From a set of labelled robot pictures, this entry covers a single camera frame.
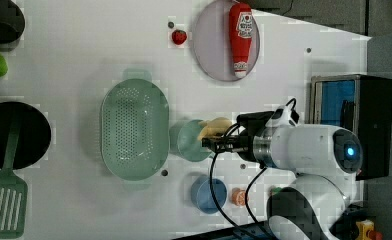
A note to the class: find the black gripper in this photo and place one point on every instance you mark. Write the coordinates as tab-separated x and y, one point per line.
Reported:
242	144

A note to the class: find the yellow plush banana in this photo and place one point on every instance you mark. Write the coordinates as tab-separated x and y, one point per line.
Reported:
211	128

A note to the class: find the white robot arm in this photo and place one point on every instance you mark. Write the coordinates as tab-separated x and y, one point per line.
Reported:
325	160

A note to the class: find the green mug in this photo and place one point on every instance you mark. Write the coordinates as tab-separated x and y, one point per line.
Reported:
184	141

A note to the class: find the blue mug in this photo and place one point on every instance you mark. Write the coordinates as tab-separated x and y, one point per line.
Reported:
201	196

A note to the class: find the orange slice toy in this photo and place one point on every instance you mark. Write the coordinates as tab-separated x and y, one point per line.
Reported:
239	197

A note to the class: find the green colander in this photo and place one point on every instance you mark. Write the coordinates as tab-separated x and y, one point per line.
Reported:
134	129

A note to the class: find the grey round plate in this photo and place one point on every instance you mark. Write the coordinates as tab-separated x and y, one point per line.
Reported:
211	42

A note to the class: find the red toy strawberry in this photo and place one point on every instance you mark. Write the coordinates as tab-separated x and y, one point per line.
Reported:
179	37

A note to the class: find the red ketchup bottle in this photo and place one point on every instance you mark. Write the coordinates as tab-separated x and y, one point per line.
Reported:
240	36

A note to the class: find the silver blue toaster oven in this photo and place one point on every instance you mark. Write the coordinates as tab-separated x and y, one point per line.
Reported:
363	105

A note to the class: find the yellow red emergency button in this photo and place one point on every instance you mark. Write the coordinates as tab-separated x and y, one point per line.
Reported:
367	231

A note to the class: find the black round pan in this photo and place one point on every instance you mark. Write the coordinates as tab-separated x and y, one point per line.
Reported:
35	134

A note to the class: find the green spatula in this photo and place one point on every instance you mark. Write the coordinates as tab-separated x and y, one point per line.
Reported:
13	189

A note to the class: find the black cup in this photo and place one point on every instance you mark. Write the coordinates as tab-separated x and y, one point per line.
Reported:
12	22

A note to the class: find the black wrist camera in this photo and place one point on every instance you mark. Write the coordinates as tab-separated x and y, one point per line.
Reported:
253	122

